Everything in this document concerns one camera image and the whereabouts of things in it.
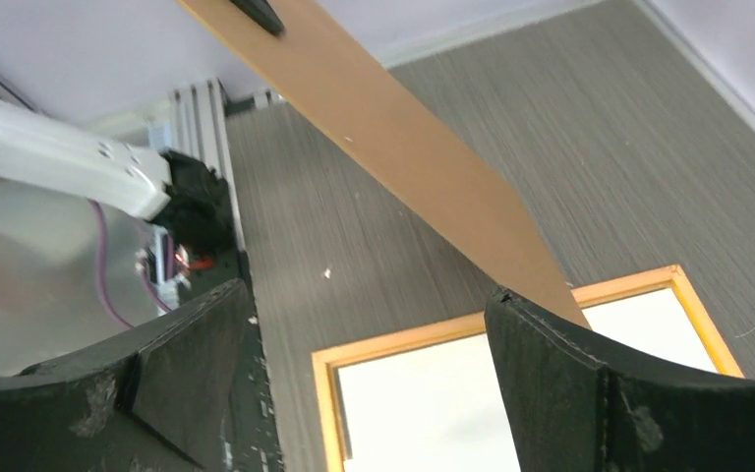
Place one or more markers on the building and sky photo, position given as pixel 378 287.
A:
pixel 438 408

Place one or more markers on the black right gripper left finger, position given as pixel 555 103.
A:
pixel 151 398

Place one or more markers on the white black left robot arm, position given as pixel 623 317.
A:
pixel 186 188

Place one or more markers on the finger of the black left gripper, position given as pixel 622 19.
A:
pixel 261 13

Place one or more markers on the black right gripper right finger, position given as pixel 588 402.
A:
pixel 576 400

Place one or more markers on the aluminium rail front edge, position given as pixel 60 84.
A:
pixel 192 120

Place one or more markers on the brown fibreboard backing board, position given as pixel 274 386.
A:
pixel 335 83

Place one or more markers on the yellow wooden picture frame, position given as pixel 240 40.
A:
pixel 329 361

